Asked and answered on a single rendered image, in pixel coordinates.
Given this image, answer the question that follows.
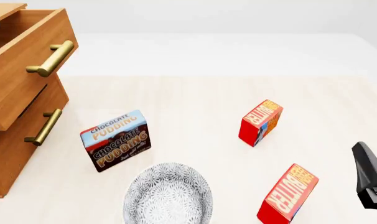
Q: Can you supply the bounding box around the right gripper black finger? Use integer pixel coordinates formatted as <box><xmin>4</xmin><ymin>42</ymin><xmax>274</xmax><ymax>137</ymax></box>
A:
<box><xmin>351</xmin><ymin>141</ymin><xmax>377</xmax><ymax>194</ymax></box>

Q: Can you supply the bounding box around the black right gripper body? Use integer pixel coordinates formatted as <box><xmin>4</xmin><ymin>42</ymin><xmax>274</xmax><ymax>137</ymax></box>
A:
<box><xmin>356</xmin><ymin>180</ymin><xmax>377</xmax><ymax>211</ymax></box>

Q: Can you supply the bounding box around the red butter box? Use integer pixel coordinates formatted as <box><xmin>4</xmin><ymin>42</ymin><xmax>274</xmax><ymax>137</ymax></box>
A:
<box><xmin>238</xmin><ymin>99</ymin><xmax>284</xmax><ymax>147</ymax></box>
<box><xmin>256</xmin><ymin>162</ymin><xmax>320</xmax><ymax>223</ymax></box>

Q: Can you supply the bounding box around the closed wooden drawer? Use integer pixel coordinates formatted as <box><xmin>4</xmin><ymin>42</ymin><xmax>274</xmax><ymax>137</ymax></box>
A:
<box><xmin>0</xmin><ymin>74</ymin><xmax>70</xmax><ymax>196</ymax></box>

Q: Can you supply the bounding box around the open wooden drawer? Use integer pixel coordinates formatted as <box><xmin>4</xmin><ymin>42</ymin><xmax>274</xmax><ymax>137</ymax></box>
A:
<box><xmin>0</xmin><ymin>7</ymin><xmax>80</xmax><ymax>131</ymax></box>

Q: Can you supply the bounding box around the patterned grey white bowl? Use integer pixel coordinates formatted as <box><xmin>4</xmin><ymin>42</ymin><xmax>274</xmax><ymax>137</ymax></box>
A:
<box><xmin>123</xmin><ymin>162</ymin><xmax>214</xmax><ymax>224</ymax></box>

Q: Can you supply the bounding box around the chocolate pudding box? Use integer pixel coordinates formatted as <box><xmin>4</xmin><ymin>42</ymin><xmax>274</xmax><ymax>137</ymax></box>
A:
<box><xmin>79</xmin><ymin>109</ymin><xmax>152</xmax><ymax>174</ymax></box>

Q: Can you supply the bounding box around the brass handle of closed drawer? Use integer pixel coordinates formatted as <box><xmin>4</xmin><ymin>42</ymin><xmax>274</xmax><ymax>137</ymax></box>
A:
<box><xmin>24</xmin><ymin>108</ymin><xmax>63</xmax><ymax>147</ymax></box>

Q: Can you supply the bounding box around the brass handle of open drawer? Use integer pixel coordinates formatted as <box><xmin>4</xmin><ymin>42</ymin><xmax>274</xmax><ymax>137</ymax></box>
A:
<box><xmin>26</xmin><ymin>39</ymin><xmax>75</xmax><ymax>78</ymax></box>

